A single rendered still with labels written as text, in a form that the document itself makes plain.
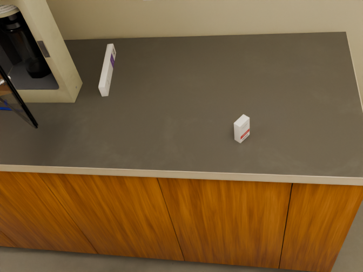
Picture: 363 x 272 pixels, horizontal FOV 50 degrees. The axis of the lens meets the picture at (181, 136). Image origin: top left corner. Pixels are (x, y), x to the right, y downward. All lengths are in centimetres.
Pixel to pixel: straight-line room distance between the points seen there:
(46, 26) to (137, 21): 49
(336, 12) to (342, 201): 75
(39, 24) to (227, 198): 86
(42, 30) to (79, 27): 51
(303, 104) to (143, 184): 62
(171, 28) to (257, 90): 52
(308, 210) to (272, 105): 39
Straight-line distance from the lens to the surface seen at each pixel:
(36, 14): 137
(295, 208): 145
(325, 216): 151
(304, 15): 170
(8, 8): 141
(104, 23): 182
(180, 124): 136
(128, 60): 167
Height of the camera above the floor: 195
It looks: 50 degrees down
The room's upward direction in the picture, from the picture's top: 12 degrees counter-clockwise
